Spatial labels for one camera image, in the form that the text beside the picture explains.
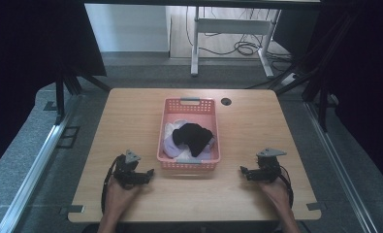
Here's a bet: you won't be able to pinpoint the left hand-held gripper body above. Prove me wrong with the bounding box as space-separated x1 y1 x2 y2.
112 149 148 190

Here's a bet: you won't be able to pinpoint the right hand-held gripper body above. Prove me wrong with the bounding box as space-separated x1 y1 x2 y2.
247 148 288 184

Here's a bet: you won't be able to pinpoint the black cloth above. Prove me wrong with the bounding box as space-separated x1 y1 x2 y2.
172 122 214 158

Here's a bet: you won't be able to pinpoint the pink plastic basket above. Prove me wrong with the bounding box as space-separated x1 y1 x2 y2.
156 97 222 172

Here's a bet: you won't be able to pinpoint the person's right hand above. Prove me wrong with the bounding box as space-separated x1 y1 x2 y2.
259 177 293 212

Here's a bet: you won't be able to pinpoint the person's left hand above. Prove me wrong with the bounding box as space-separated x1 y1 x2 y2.
105 176 143 213

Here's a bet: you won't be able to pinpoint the white cloth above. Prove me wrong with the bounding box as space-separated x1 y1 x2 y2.
164 119 193 159

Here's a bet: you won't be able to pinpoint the white power strip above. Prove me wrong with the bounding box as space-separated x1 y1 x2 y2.
280 72 301 87

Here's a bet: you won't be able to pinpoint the black metal stand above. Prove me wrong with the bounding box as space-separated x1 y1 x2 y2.
243 13 358 132
54 62 112 118

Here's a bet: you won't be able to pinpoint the black curtain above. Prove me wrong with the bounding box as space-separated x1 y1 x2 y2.
303 0 383 192
0 0 108 179

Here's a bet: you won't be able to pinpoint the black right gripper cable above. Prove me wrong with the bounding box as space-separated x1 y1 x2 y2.
277 164 295 209

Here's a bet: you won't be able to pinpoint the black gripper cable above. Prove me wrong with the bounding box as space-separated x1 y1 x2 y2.
100 154 126 216
277 164 295 209

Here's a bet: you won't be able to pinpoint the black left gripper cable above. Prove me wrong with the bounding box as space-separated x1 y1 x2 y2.
100 154 126 216

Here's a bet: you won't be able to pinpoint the aluminium floor rail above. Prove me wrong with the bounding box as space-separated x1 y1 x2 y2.
303 101 379 233
0 95 81 233

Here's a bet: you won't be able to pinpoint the black floor cables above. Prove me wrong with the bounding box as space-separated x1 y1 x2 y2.
184 6 293 72

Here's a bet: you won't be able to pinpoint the white metal desk frame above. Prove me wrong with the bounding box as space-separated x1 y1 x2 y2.
190 6 282 79

